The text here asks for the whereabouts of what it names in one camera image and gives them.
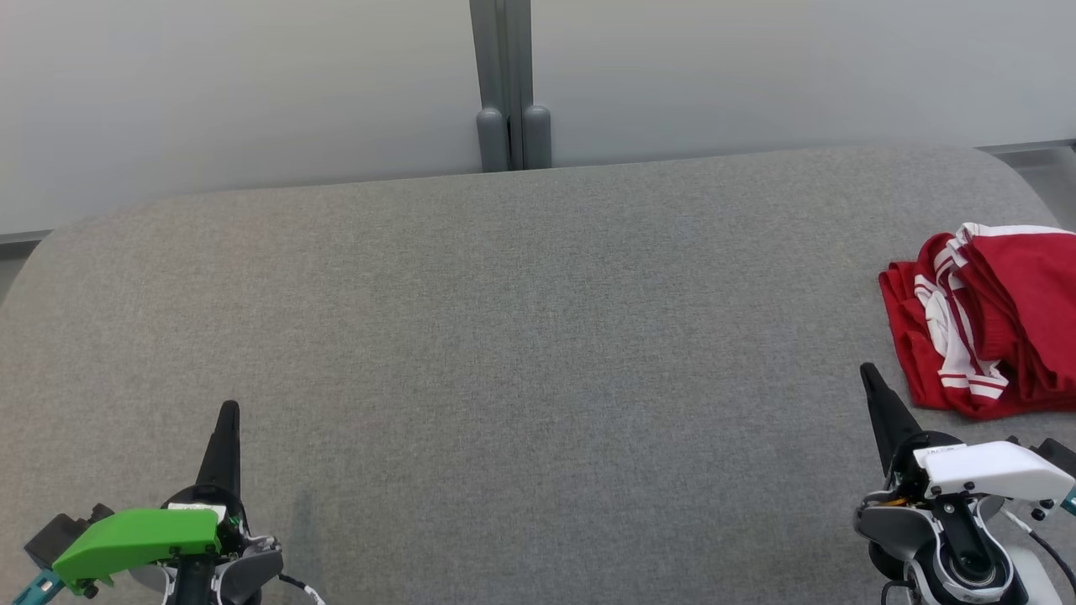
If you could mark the red shorts with white stripe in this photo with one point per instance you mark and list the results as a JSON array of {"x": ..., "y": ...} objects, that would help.
[{"x": 1038, "y": 294}]

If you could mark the grey partition post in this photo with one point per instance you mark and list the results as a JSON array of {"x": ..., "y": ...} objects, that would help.
[{"x": 510, "y": 84}]

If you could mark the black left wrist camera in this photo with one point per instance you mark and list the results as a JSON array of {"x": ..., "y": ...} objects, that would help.
[{"x": 55, "y": 533}]

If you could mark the red basketball jersey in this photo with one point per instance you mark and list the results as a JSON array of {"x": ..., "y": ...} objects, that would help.
[{"x": 906, "y": 336}]

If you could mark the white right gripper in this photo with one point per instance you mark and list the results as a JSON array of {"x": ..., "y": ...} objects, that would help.
[{"x": 992, "y": 470}]

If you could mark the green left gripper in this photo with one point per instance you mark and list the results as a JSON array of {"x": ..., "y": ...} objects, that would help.
[{"x": 134, "y": 538}]

